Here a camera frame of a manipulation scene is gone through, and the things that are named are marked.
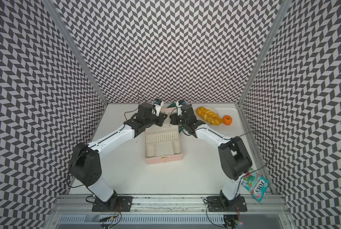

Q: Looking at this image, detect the teal candy bag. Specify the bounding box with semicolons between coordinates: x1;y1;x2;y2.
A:
241;168;269;203

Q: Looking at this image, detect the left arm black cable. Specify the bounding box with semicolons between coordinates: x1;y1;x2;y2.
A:
123;91;148;122

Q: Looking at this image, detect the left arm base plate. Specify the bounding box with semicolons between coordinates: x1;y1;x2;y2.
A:
92;196;133;212

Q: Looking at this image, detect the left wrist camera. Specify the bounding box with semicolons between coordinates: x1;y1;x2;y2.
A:
153;99;164;116

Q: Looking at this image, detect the clear glass plate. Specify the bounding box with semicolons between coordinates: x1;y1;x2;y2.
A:
202;106;219;115

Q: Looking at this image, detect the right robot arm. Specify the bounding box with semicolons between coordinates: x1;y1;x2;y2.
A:
170;103;253;207

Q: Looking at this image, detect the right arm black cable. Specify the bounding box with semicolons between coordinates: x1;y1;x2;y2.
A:
239;131;275;178

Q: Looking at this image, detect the braided bread loaf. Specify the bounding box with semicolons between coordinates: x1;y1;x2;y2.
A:
196;107;223;126

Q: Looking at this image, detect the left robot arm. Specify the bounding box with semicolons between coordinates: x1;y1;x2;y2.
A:
68;99;168;208

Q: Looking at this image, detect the pink jewelry box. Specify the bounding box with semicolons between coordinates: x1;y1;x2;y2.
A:
144;108;183;164

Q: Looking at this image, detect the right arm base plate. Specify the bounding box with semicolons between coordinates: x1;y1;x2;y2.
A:
203;196;247;212

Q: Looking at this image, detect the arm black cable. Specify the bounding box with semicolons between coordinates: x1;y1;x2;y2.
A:
123;91;148;122
239;131;275;178

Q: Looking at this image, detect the aluminium mounting rail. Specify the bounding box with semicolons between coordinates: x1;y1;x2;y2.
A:
51;194;289;215

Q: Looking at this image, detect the green snack bag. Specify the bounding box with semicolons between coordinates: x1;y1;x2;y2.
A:
167;102;183;133

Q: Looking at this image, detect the small orange pumpkin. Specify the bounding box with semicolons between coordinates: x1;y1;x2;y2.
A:
223;115;233;126

